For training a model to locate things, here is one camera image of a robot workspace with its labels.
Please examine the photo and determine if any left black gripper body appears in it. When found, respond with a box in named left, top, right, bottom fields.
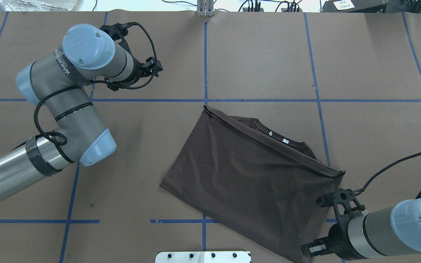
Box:
left=100, top=22, right=163, bottom=85

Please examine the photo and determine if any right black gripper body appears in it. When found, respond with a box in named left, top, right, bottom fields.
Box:
left=300, top=188, right=366, bottom=261

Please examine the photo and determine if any dark brown t-shirt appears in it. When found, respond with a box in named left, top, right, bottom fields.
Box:
left=159, top=106, right=345, bottom=263

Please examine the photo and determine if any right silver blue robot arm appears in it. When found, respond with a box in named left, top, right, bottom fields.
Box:
left=301, top=188, right=421, bottom=261

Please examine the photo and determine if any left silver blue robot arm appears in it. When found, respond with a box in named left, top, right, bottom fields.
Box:
left=0, top=22, right=163, bottom=202

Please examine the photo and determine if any black labelled box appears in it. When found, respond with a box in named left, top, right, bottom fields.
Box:
left=321, top=0, right=388, bottom=13

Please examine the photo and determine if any aluminium vertical post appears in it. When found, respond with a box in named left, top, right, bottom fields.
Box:
left=197, top=0, right=215, bottom=17

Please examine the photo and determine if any white metal base plate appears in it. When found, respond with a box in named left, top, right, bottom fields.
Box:
left=155, top=250, right=252, bottom=263

